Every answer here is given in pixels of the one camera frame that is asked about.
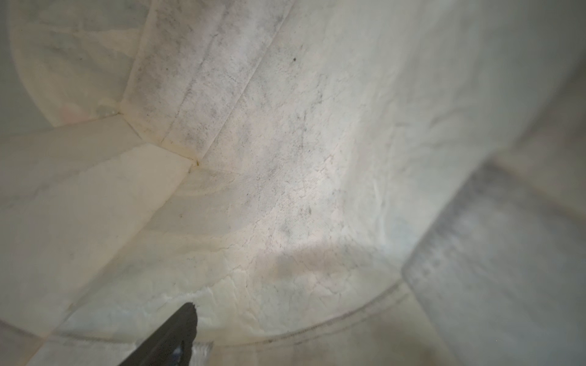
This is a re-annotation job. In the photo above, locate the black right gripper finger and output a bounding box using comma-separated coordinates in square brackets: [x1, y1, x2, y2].
[120, 302, 198, 366]

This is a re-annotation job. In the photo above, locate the floral canvas tote bag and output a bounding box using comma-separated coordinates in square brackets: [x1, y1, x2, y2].
[1, 1, 585, 365]

